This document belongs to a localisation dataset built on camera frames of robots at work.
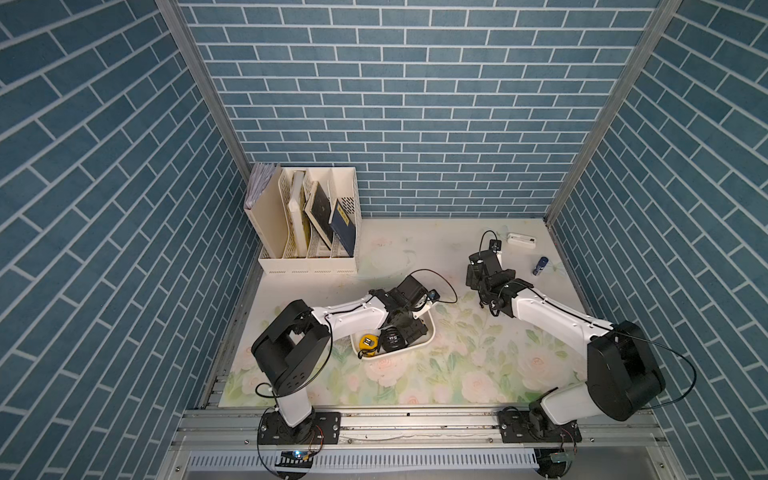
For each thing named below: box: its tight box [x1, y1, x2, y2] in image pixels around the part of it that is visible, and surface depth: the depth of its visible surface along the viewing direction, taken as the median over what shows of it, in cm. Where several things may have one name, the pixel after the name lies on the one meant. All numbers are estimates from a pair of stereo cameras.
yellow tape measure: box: [357, 333, 379, 360], surface depth 87 cm
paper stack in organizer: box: [244, 162, 276, 210], surface depth 91 cm
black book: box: [304, 181, 334, 251], surface depth 101 cm
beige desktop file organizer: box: [244, 166, 362, 275], surface depth 102 cm
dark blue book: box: [330, 198, 356, 257], surface depth 107 cm
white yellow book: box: [288, 171, 311, 255], surface depth 97 cm
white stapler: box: [507, 233, 537, 249], surface depth 114 cm
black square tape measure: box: [377, 325, 409, 353], surface depth 86 cm
